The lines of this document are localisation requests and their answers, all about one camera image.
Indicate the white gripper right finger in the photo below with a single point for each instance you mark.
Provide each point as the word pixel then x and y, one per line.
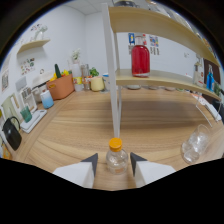
pixel 150 171

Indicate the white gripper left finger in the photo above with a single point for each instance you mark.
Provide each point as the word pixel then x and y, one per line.
pixel 75 173

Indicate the clear bottle with orange cap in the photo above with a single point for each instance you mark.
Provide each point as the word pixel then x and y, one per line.
pixel 116 160

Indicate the blue liquid bottle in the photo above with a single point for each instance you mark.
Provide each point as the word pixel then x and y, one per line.
pixel 210 81

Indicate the green cup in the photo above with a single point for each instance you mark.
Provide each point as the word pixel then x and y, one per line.
pixel 26 115

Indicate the white and blue cup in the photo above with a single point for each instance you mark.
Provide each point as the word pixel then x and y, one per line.
pixel 47 100

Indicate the yellow cup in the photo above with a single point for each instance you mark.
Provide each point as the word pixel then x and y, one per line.
pixel 97 84

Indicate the clear glass with ice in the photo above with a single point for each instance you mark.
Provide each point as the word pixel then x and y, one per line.
pixel 196 145

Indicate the white tray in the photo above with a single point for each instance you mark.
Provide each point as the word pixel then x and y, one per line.
pixel 33 121

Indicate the black kettle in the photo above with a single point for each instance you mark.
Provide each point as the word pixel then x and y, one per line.
pixel 11 133

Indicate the orange storage basket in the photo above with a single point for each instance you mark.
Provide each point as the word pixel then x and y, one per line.
pixel 61 88

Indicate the two-tier wooden shelf rack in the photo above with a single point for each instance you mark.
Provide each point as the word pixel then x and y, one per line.
pixel 115 83

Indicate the white kitchen appliance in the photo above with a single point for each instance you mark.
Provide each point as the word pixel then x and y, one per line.
pixel 41 80

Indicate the green potted plant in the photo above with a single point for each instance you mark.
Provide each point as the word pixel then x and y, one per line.
pixel 94 71

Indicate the green cucumber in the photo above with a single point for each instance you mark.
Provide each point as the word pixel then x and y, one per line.
pixel 58 70

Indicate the red liquid glass bottle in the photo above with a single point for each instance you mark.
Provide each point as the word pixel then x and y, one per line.
pixel 140 60

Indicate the vase with flowers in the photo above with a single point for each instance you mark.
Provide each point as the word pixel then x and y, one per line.
pixel 40 32

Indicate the small wall sticker sheet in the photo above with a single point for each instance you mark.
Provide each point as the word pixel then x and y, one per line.
pixel 27 66

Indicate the multicolour wall poster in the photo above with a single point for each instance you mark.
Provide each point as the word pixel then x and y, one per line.
pixel 154 45

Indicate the red wall poster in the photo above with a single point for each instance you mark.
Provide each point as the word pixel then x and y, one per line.
pixel 144 39

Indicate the blue and yellow wall poster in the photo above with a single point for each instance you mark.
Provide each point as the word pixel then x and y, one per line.
pixel 131 40

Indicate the wooden wall shelf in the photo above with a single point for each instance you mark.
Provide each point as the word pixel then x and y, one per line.
pixel 33 45

